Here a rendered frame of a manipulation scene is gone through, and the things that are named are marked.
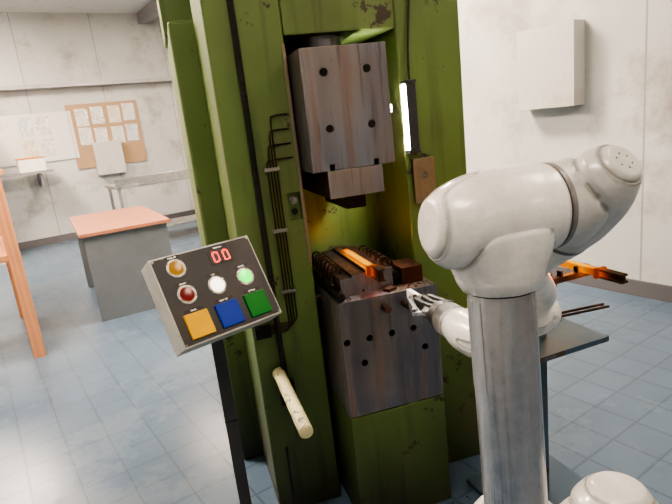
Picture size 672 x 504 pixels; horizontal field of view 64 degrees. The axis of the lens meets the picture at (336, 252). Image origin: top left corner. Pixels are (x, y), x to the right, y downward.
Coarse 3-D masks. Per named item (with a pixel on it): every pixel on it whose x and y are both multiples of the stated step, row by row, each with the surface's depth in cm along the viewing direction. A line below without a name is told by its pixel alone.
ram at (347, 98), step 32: (288, 64) 187; (320, 64) 174; (352, 64) 177; (384, 64) 180; (320, 96) 176; (352, 96) 179; (384, 96) 182; (320, 128) 178; (352, 128) 181; (384, 128) 185; (320, 160) 180; (352, 160) 184; (384, 160) 187
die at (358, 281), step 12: (324, 252) 229; (336, 252) 227; (360, 252) 222; (312, 264) 230; (336, 264) 209; (348, 264) 206; (336, 276) 196; (348, 276) 194; (360, 276) 193; (384, 276) 196; (348, 288) 193; (360, 288) 194; (372, 288) 195
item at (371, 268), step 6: (342, 252) 222; (348, 252) 217; (354, 258) 207; (360, 258) 206; (360, 264) 201; (366, 264) 197; (372, 264) 192; (378, 264) 193; (366, 270) 193; (372, 270) 192; (378, 270) 184; (372, 276) 191; (378, 276) 187
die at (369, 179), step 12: (360, 168) 185; (372, 168) 186; (312, 180) 204; (324, 180) 187; (336, 180) 183; (348, 180) 185; (360, 180) 186; (372, 180) 187; (324, 192) 190; (336, 192) 184; (348, 192) 185; (360, 192) 187; (372, 192) 188
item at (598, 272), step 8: (568, 264) 190; (576, 264) 187; (584, 264) 186; (584, 272) 184; (592, 272) 180; (600, 272) 178; (608, 272) 174; (616, 272) 173; (608, 280) 175; (616, 280) 173; (624, 280) 171
